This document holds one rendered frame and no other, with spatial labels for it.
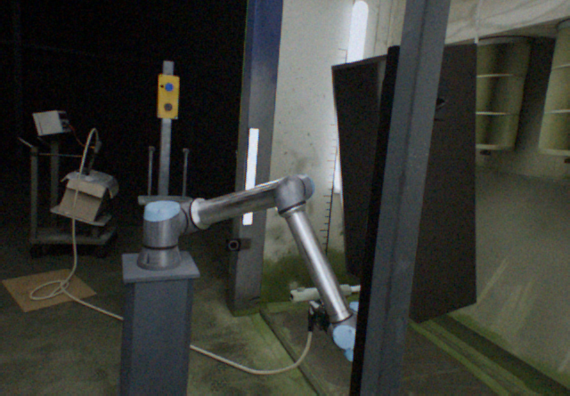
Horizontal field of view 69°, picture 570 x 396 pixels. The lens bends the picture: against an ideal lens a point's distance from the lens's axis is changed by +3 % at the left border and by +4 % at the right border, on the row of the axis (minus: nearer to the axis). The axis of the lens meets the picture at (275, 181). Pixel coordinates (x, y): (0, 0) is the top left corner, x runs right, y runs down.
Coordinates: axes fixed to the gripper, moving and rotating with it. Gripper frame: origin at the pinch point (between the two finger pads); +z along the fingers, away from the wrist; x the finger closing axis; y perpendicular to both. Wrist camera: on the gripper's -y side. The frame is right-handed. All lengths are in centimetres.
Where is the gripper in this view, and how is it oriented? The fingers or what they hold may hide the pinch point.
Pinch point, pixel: (313, 298)
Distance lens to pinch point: 198.5
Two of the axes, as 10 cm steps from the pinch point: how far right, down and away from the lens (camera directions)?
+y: -0.8, 9.6, 2.7
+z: -3.9, -2.7, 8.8
